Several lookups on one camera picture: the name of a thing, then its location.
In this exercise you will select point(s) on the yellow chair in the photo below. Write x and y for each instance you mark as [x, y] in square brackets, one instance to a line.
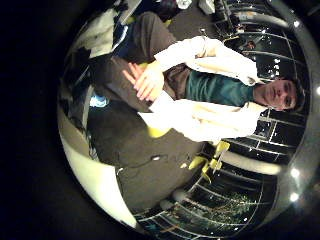
[222, 146]
[216, 164]
[156, 131]
[197, 162]

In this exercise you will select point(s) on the person in white jacket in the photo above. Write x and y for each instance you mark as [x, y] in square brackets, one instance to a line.
[213, 88]

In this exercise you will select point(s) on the distant person in dark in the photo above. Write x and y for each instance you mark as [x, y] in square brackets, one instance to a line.
[250, 44]

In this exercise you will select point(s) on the white round stool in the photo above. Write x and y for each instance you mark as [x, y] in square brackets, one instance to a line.
[180, 195]

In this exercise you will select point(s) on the white round pillar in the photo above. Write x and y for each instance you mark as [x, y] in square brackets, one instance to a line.
[256, 165]

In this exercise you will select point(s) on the green plant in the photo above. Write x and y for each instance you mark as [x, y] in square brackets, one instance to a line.
[233, 203]

